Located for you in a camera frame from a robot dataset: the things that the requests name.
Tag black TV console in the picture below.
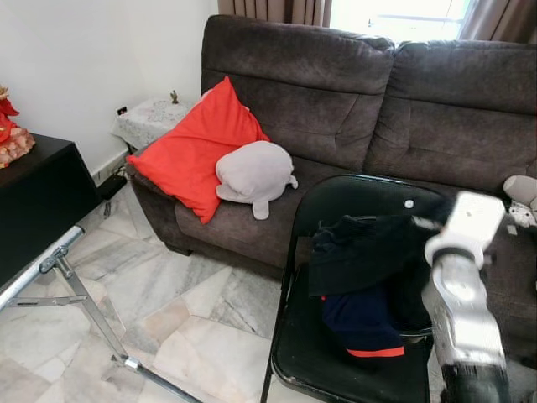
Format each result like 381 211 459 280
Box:
0 134 103 286

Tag black folding chair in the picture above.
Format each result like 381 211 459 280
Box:
260 174 537 403

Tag red laughing Buddha statue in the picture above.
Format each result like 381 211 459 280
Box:
0 84 36 169

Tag black floor box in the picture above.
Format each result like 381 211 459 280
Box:
95 172 128 202

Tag grey seal plush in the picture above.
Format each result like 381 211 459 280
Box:
216 140 299 221

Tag bright window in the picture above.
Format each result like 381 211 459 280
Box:
330 0 475 43

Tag navy garment with red band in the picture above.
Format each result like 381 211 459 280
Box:
321 285 408 359

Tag side table with lace cloth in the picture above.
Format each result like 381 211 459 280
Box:
113 97 202 152

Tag red pillow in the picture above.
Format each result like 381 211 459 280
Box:
128 76 271 225

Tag brown curtain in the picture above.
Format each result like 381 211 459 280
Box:
457 0 537 43
218 0 332 26

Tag dark brown fabric sofa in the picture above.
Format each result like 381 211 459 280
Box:
126 14 537 366

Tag black garment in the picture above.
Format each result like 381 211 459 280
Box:
309 214 454 299

